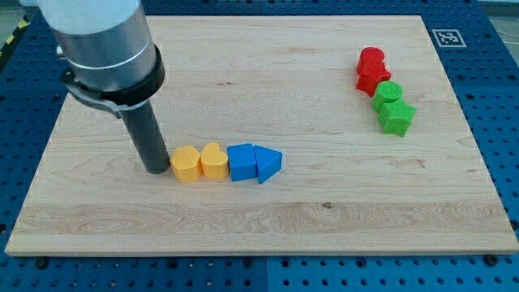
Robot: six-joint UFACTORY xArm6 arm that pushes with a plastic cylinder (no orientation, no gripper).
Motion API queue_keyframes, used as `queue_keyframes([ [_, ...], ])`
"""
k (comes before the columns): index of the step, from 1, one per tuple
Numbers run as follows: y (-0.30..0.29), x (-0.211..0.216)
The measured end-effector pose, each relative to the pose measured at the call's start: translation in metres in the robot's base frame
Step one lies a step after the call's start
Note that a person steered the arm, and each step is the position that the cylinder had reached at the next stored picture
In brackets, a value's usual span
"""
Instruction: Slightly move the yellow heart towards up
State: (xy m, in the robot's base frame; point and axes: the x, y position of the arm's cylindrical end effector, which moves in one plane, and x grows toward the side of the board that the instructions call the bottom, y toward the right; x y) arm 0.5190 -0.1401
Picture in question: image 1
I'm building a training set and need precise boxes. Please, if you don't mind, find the black wrist flange ring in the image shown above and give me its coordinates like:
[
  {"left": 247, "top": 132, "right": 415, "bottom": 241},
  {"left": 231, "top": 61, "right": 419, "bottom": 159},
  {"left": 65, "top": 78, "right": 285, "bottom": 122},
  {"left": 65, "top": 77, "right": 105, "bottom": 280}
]
[{"left": 59, "top": 45, "right": 165, "bottom": 118}]

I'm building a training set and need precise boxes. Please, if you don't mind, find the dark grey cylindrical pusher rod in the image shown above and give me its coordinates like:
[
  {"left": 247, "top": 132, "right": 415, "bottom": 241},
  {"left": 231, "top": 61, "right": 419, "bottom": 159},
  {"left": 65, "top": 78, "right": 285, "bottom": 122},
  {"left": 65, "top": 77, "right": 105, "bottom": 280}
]
[{"left": 122, "top": 100, "right": 169, "bottom": 174}]

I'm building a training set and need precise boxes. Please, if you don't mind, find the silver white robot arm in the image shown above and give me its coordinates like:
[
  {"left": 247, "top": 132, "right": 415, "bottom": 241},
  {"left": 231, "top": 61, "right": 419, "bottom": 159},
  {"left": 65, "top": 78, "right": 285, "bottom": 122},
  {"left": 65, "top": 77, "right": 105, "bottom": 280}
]
[{"left": 19, "top": 0, "right": 169, "bottom": 174}]

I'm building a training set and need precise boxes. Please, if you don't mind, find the yellow heart block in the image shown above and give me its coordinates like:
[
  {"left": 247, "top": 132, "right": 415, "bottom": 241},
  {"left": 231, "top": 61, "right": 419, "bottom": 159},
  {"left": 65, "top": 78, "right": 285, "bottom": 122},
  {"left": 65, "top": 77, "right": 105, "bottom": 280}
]
[{"left": 201, "top": 142, "right": 229, "bottom": 179}]

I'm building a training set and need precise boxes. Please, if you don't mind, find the yellow pentagon block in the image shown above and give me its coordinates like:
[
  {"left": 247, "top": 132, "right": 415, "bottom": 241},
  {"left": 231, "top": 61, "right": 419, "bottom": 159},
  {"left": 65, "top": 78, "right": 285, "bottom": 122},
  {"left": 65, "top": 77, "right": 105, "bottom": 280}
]
[{"left": 169, "top": 145, "right": 202, "bottom": 183}]

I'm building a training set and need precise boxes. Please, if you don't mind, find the blue cube block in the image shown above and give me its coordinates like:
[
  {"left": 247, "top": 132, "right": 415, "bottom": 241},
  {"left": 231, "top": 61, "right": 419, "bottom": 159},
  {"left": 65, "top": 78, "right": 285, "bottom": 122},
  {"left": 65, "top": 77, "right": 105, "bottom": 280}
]
[{"left": 227, "top": 144, "right": 257, "bottom": 182}]

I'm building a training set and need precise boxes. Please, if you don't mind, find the blue triangle block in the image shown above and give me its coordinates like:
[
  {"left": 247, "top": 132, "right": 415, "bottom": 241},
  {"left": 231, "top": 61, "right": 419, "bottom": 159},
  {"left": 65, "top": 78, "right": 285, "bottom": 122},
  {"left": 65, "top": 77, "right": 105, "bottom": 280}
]
[{"left": 253, "top": 145, "right": 283, "bottom": 183}]

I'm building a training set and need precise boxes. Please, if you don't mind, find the light wooden board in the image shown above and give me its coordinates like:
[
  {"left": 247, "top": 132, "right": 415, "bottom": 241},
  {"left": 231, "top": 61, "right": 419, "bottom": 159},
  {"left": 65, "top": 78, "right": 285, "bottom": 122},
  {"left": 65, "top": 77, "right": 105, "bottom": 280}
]
[{"left": 6, "top": 15, "right": 518, "bottom": 257}]

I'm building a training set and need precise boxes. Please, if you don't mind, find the red star block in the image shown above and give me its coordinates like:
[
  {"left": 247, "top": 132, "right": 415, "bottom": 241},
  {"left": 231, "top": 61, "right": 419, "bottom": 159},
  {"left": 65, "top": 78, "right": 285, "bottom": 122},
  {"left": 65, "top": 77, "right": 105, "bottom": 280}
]
[{"left": 356, "top": 62, "right": 392, "bottom": 97}]

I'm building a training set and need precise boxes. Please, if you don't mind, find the red cylinder block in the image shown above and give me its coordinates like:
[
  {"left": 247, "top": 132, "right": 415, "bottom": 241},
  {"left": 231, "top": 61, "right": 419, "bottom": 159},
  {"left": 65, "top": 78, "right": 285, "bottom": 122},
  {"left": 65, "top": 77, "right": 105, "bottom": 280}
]
[{"left": 356, "top": 47, "right": 385, "bottom": 75}]

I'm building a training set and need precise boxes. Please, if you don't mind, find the green cylinder block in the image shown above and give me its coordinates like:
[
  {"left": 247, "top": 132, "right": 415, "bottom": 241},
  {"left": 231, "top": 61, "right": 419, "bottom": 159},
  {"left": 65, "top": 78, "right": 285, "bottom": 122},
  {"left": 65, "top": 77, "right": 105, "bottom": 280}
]
[{"left": 371, "top": 81, "right": 403, "bottom": 113}]

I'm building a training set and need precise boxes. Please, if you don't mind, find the green star block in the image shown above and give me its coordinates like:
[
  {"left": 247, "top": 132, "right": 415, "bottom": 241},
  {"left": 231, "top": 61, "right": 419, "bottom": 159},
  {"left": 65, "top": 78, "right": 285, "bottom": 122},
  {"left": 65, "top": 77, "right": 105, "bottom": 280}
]
[{"left": 378, "top": 99, "right": 417, "bottom": 137}]

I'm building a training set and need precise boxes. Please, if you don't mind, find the white fiducial marker tag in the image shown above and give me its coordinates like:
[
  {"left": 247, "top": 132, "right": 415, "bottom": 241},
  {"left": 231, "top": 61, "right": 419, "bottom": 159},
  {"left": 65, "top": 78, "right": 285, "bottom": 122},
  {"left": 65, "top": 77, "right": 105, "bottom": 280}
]
[{"left": 432, "top": 28, "right": 466, "bottom": 48}]

